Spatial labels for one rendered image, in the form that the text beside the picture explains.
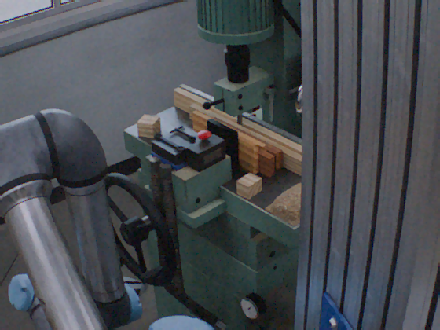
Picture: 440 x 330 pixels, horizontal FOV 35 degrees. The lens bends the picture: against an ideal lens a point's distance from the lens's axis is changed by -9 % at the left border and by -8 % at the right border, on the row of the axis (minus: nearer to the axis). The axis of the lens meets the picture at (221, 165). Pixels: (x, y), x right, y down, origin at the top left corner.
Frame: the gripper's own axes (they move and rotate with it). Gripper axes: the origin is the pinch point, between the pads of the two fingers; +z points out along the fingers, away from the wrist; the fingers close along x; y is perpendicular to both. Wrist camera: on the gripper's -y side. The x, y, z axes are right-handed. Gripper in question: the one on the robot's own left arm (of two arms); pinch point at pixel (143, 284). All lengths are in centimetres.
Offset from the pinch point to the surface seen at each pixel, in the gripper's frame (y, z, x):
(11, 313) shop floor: 66, 34, -93
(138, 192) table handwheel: -20.2, -5.0, -5.1
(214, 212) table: -19.7, 12.1, 2.5
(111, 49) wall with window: -36, 78, -134
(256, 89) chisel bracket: -48, 22, -6
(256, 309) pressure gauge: -2.6, 18.5, 18.6
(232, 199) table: -24.1, 13.5, 4.9
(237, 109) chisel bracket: -42.0, 17.7, -6.2
